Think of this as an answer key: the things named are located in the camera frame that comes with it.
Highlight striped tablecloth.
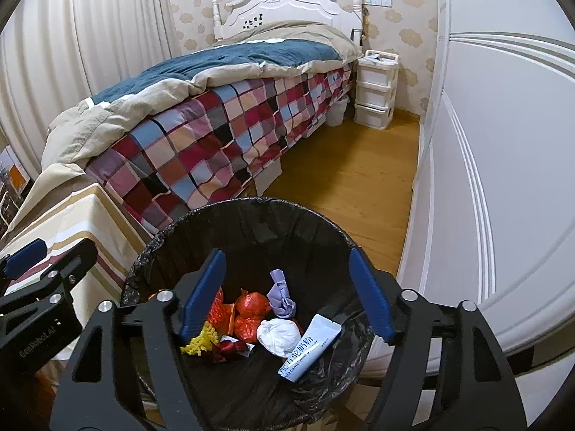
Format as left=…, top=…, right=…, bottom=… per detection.
left=0, top=162, right=153, bottom=369

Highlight plaid bed sheet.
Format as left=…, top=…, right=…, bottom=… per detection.
left=85, top=60, right=355, bottom=238

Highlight beige teal quilt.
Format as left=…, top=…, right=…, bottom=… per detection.
left=40, top=20, right=362, bottom=171

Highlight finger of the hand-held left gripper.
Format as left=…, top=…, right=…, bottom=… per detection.
left=0, top=238, right=48, bottom=282
left=27, top=238, right=98, bottom=300

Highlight small white bucket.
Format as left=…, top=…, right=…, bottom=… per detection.
left=326, top=96, right=350, bottom=127

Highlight white wardrobe doors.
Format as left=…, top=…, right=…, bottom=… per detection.
left=359, top=0, right=575, bottom=378

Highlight trash bin black bag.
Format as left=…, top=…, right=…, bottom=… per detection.
left=121, top=196, right=400, bottom=431

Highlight yellow foam net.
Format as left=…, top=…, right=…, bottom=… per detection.
left=180, top=325, right=221, bottom=356

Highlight red foam net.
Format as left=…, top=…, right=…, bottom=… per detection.
left=207, top=288, right=226, bottom=326

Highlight white wooden headboard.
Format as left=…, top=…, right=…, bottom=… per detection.
left=212, top=0, right=364, bottom=41

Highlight cream striped curtain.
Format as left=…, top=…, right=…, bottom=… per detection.
left=0, top=0, right=183, bottom=180

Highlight white paper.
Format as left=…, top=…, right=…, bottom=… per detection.
left=257, top=318, right=302, bottom=359

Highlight purple paper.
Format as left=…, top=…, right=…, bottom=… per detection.
left=266, top=269, right=298, bottom=321

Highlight dark red mesh net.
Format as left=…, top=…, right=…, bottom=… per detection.
left=211, top=339, right=257, bottom=364

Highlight orange white cardboard box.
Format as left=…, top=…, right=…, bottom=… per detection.
left=0, top=148, right=28, bottom=198

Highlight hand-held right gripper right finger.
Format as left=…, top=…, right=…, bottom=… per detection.
left=349, top=247, right=528, bottom=431

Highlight orange plastic bag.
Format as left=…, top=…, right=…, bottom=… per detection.
left=236, top=289, right=272, bottom=317
left=234, top=315, right=266, bottom=343

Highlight white plastic drawer unit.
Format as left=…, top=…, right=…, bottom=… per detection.
left=354, top=50, right=400, bottom=129

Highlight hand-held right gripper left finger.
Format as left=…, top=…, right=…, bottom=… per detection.
left=49, top=248, right=226, bottom=431

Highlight dark hanging strap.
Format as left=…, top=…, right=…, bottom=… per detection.
left=350, top=4, right=369, bottom=43

